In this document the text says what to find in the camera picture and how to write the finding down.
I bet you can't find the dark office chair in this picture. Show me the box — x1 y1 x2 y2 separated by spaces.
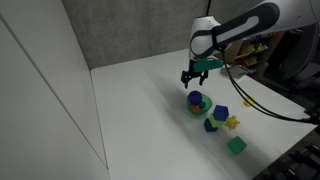
278 23 320 89

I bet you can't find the black tripod pole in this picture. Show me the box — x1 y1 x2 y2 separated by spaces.
205 0 213 18

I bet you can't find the green foam cube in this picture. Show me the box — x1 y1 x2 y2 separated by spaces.
226 135 248 155

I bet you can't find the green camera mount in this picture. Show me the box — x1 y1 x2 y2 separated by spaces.
193 58 225 73

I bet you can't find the black cable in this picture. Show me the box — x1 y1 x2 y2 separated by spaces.
221 46 320 123
221 49 320 126

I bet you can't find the cluttered shelf with toys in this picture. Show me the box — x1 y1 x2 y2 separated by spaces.
229 31 285 69

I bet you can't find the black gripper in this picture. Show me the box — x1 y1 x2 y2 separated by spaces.
180 59 210 90

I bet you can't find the green plastic bowl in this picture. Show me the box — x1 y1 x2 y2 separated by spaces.
185 93 213 117

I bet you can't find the blue and green block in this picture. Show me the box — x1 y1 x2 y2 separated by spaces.
203 113 225 133

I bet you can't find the yellow spiky toy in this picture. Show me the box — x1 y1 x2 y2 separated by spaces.
224 115 241 131

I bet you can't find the blue foam cube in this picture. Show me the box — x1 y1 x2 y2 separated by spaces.
213 104 230 122

